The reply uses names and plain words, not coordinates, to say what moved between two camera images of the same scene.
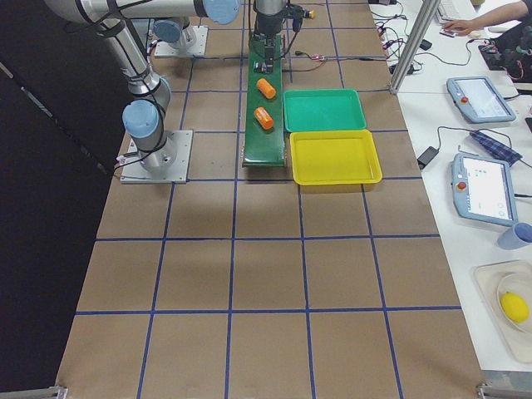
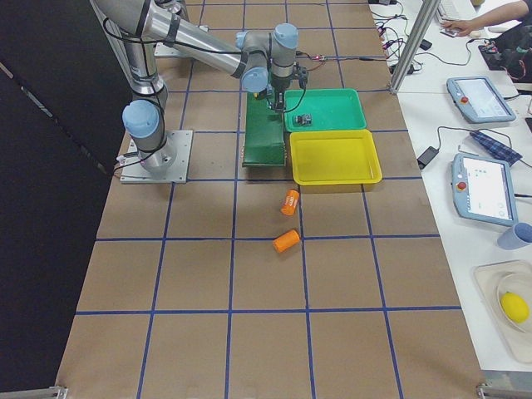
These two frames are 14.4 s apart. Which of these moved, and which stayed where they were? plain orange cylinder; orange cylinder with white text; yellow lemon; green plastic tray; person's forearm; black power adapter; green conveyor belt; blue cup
Moved: orange cylinder with white text; plain orange cylinder
Stayed: blue cup; person's forearm; yellow lemon; green plastic tray; green conveyor belt; black power adapter
